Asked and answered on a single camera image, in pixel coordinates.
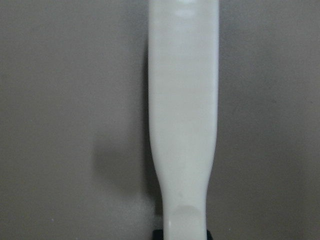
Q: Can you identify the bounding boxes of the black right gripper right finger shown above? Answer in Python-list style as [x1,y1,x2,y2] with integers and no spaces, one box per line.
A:
[206,230,213,240]

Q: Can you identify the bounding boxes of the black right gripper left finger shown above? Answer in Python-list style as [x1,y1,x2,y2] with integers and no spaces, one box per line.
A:
[151,229,164,240]

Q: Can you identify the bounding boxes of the white brush with dark bristles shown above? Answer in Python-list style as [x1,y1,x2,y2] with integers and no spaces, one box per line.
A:
[148,0,220,240]

